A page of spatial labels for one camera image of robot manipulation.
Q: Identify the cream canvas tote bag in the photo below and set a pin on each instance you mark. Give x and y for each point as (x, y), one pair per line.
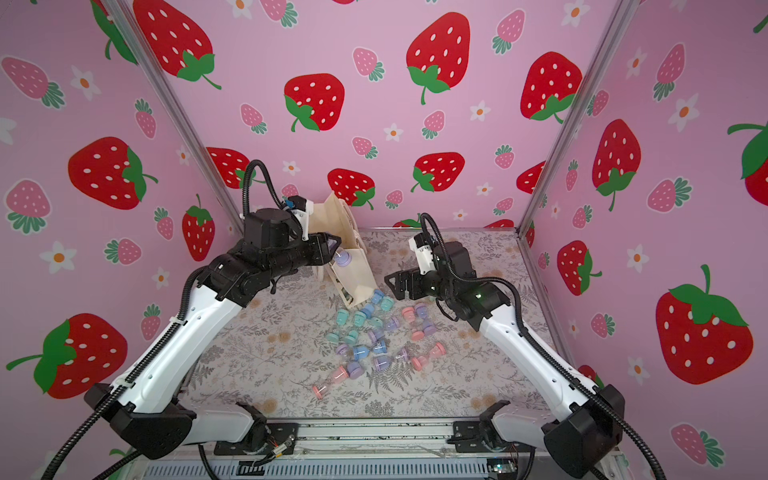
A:
(355, 283)

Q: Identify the blue hourglass near bag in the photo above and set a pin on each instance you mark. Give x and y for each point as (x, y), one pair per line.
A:
(377, 297)

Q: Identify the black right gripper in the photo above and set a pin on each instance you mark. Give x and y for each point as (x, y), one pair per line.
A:
(410, 283)

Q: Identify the silver corner frame post left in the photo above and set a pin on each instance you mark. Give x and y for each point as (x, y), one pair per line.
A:
(124, 19)

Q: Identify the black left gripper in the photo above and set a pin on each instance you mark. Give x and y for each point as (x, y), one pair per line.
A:
(316, 246)

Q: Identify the teal hourglass near bag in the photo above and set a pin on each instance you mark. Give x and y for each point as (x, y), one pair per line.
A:
(342, 317)

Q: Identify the blue hourglass centre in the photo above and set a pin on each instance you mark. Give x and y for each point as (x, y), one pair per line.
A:
(360, 352)

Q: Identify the purple hourglass carried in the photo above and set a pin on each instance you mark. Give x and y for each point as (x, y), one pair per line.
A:
(342, 258)

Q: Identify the silver corner frame post right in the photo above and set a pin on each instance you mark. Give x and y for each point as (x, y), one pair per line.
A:
(615, 30)

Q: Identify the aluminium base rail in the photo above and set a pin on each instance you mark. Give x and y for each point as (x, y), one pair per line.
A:
(347, 448)

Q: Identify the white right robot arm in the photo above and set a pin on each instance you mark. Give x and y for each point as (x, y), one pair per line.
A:
(584, 424)

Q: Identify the purple hourglass front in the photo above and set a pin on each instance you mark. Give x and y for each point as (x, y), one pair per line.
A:
(354, 370)

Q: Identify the pink hourglass front left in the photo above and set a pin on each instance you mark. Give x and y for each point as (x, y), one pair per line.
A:
(335, 378)

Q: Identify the pink hourglass right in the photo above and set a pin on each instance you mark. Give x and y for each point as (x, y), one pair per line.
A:
(419, 362)

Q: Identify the pink hourglass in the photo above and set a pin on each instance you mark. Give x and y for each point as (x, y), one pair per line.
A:
(335, 378)
(419, 362)

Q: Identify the silver corner frame post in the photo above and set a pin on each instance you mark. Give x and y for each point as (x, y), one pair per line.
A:
(124, 19)
(615, 30)

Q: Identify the lilac hourglass centre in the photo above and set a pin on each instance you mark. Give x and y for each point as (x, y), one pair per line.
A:
(381, 363)

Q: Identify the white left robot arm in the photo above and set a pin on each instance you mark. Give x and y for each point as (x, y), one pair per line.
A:
(141, 405)

